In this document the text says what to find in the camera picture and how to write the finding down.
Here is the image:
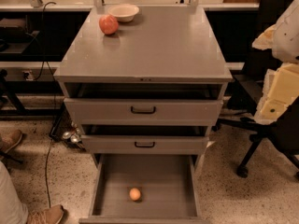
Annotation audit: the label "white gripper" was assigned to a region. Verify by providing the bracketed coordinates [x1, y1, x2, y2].
[252, 25, 299, 122]

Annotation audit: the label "small orange fruit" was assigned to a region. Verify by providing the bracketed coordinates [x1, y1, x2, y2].
[129, 188, 141, 202]

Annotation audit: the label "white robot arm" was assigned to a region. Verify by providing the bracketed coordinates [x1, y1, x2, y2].
[252, 0, 299, 124]

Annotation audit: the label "grey drawer cabinet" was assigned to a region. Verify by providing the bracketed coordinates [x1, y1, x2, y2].
[54, 6, 232, 163]

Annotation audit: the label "bottom grey open drawer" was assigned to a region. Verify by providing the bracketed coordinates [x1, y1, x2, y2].
[79, 154, 209, 224]

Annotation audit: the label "middle grey drawer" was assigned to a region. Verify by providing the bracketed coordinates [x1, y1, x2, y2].
[82, 135, 208, 155]

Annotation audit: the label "top grey drawer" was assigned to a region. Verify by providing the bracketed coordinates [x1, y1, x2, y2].
[64, 98, 222, 126]

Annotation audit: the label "black office chair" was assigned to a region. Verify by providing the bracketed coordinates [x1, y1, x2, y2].
[218, 0, 299, 177]

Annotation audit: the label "white bowl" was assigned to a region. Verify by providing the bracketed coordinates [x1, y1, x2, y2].
[107, 4, 139, 22]

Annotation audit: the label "red apple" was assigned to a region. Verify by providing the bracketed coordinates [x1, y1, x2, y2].
[99, 15, 119, 35]

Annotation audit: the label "silver cans on floor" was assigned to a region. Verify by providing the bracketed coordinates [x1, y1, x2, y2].
[62, 122, 81, 144]

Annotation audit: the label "brown shoe lower left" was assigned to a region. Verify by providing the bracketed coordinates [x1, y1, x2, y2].
[26, 204, 64, 224]

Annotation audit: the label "brown shoe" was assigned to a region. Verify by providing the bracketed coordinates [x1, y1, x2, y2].
[26, 204, 64, 224]
[0, 130, 22, 153]

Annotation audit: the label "brown shoe upper left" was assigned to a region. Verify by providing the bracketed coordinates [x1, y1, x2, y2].
[0, 130, 22, 153]

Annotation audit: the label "light trouser leg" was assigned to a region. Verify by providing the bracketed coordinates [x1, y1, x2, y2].
[0, 161, 28, 224]

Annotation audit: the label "black power cable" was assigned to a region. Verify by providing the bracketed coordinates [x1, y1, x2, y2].
[26, 1, 60, 209]

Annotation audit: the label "wall power outlet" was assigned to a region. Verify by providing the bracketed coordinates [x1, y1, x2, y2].
[23, 70, 35, 81]

